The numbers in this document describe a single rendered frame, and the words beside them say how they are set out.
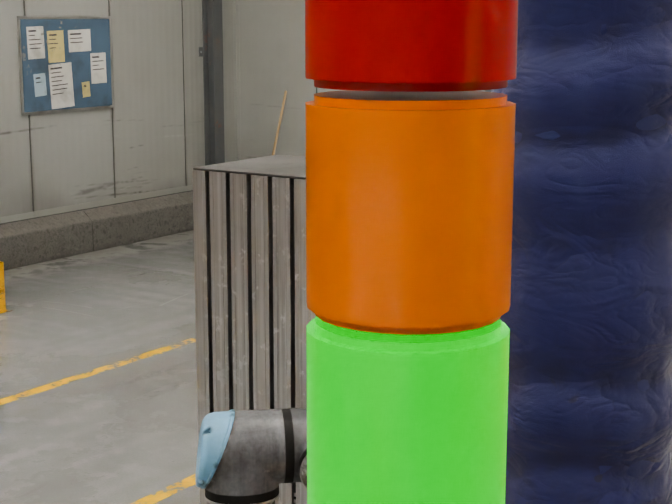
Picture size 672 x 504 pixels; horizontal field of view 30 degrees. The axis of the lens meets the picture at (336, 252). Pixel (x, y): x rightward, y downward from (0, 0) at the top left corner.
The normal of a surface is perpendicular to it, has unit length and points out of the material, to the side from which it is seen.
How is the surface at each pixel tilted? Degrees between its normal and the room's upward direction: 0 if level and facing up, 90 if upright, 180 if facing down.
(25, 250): 90
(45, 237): 90
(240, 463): 85
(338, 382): 90
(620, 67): 76
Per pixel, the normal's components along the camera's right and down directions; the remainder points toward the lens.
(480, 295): 0.55, 0.15
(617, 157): -0.05, -0.13
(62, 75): 0.83, 0.11
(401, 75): -0.20, 0.18
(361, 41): -0.45, 0.17
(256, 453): 0.14, 0.00
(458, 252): 0.32, 0.18
